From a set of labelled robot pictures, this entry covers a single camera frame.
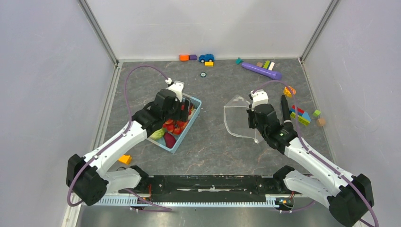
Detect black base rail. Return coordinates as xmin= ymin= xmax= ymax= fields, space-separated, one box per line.
xmin=132 ymin=175 xmax=292 ymax=203

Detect yellow butterfly duplo block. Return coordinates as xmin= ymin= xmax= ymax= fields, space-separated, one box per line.
xmin=283 ymin=86 xmax=296 ymax=98

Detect tan wooden cube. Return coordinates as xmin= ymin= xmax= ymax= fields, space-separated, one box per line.
xmin=316 ymin=118 xmax=326 ymax=127

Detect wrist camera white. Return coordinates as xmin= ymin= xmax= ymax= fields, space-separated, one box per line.
xmin=250 ymin=89 xmax=269 ymax=111
xmin=165 ymin=78 xmax=185 ymax=102

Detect green lego block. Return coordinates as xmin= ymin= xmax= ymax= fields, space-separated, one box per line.
xmin=262 ymin=60 xmax=271 ymax=69

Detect white garlic toy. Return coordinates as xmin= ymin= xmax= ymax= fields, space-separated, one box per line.
xmin=188 ymin=110 xmax=196 ymax=121

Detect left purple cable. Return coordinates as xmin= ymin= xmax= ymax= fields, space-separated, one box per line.
xmin=67 ymin=65 xmax=171 ymax=208

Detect green cabbage toy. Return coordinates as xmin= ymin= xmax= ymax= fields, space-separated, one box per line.
xmin=149 ymin=128 xmax=165 ymax=140

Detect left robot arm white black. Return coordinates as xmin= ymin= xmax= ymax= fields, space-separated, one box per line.
xmin=66 ymin=89 xmax=191 ymax=207

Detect yellow wedge block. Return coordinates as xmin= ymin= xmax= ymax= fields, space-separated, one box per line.
xmin=118 ymin=155 xmax=132 ymax=165

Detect clear polka dot zip bag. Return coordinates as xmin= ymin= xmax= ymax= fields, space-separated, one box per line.
xmin=223 ymin=95 xmax=264 ymax=144

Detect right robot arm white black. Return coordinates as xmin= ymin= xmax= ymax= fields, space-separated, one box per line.
xmin=247 ymin=104 xmax=379 ymax=227

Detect purple toy flashlight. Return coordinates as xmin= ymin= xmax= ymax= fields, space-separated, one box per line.
xmin=241 ymin=62 xmax=282 ymax=80

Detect multicolour duplo stack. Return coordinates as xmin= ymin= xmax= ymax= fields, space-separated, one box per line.
xmin=289 ymin=105 xmax=311 ymax=126

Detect magenta fruit toy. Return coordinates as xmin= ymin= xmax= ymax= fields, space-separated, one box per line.
xmin=164 ymin=132 xmax=176 ymax=148

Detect teal block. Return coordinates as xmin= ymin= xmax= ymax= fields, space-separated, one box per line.
xmin=236 ymin=58 xmax=243 ymax=65

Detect white block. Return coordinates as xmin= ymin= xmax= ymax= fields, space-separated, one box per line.
xmin=268 ymin=62 xmax=275 ymax=70

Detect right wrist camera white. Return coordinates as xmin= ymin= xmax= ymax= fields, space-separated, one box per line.
xmin=250 ymin=89 xmax=269 ymax=111

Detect white slotted cable duct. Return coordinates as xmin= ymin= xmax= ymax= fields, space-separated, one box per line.
xmin=82 ymin=195 xmax=277 ymax=208

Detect orange block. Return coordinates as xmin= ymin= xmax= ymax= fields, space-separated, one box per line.
xmin=179 ymin=54 xmax=190 ymax=61

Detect light blue plastic basket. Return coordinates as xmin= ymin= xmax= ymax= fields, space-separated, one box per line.
xmin=146 ymin=93 xmax=202 ymax=154

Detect small green cube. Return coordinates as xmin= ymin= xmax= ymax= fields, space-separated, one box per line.
xmin=313 ymin=109 xmax=321 ymax=117

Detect blue toy car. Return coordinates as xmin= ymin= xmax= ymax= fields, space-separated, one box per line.
xmin=198 ymin=53 xmax=215 ymax=63

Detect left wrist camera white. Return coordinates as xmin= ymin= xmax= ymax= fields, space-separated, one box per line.
xmin=165 ymin=78 xmax=185 ymax=102

